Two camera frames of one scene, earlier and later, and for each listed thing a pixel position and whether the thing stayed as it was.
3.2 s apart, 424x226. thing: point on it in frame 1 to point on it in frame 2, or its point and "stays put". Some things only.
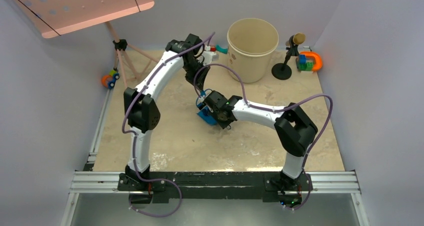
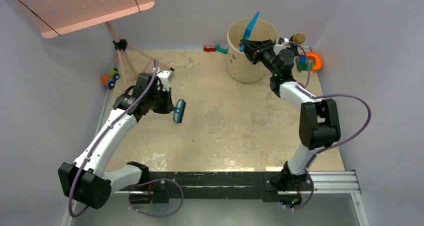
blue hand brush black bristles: [201, 105] to [179, 110]
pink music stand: [55, 11] stays put
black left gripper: [200, 79] to [168, 106]
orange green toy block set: [309, 61] stays put
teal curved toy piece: [218, 48] stays put
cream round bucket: [250, 42] stays put
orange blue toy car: [108, 81] stays put
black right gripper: [224, 124] to [254, 50]
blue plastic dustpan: [205, 113] to [247, 31]
